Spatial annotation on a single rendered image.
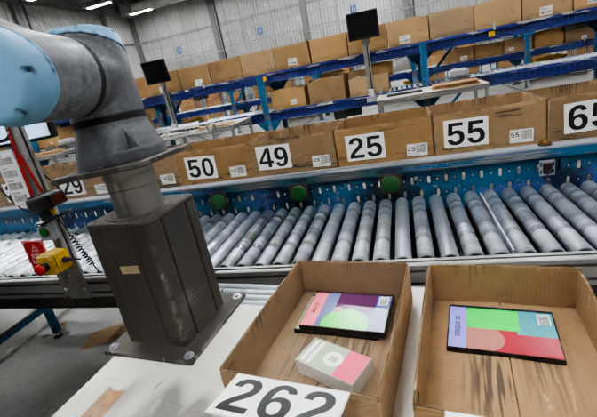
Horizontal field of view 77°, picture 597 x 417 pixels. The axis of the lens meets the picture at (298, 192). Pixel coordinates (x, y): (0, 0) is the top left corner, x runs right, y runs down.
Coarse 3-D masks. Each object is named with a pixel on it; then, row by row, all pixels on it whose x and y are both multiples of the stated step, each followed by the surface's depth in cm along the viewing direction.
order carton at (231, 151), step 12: (204, 144) 207; (216, 144) 205; (228, 144) 204; (240, 144) 170; (180, 156) 180; (192, 156) 178; (216, 156) 175; (228, 156) 174; (240, 156) 172; (180, 168) 182; (228, 168) 176; (252, 168) 173; (192, 180) 183; (204, 180) 181; (216, 180) 180
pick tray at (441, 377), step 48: (432, 288) 86; (480, 288) 82; (528, 288) 78; (576, 288) 75; (432, 336) 76; (576, 336) 69; (432, 384) 65; (480, 384) 63; (528, 384) 61; (576, 384) 60
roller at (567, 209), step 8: (544, 192) 136; (552, 192) 132; (560, 192) 131; (552, 200) 129; (560, 200) 125; (568, 200) 123; (560, 208) 122; (568, 208) 119; (576, 208) 117; (568, 216) 117; (576, 216) 113; (584, 216) 111; (576, 224) 111; (584, 224) 108; (592, 224) 106; (584, 232) 106; (592, 232) 103; (592, 240) 102
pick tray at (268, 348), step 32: (288, 288) 91; (320, 288) 98; (352, 288) 95; (384, 288) 91; (256, 320) 77; (288, 320) 90; (256, 352) 76; (288, 352) 79; (384, 352) 74; (224, 384) 66; (320, 384) 70; (384, 384) 57; (352, 416) 57; (384, 416) 56
